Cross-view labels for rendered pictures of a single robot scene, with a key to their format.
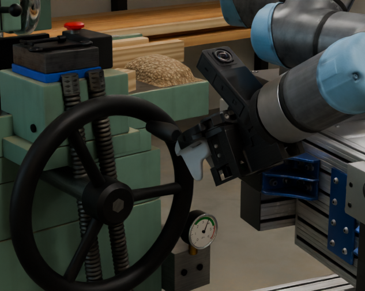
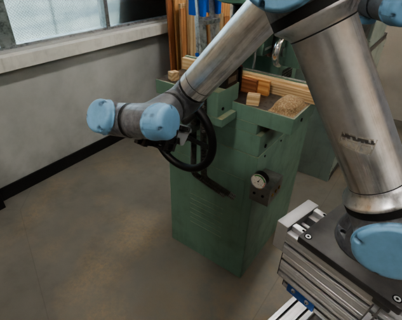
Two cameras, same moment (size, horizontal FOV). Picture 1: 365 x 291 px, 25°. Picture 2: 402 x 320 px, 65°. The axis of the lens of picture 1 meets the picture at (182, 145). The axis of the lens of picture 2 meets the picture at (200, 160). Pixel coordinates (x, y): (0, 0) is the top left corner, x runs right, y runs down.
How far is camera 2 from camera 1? 1.20 m
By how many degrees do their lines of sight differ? 67
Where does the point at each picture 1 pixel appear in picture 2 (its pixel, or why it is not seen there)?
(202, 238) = (257, 184)
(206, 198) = not seen: outside the picture
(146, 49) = (307, 94)
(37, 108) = not seen: hidden behind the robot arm
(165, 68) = (279, 103)
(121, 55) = (292, 91)
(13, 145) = not seen: hidden behind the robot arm
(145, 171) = (251, 142)
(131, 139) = (217, 121)
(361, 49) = (93, 105)
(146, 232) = (248, 167)
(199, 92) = (286, 122)
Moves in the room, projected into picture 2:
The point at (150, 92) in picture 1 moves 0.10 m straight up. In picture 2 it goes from (259, 110) to (263, 80)
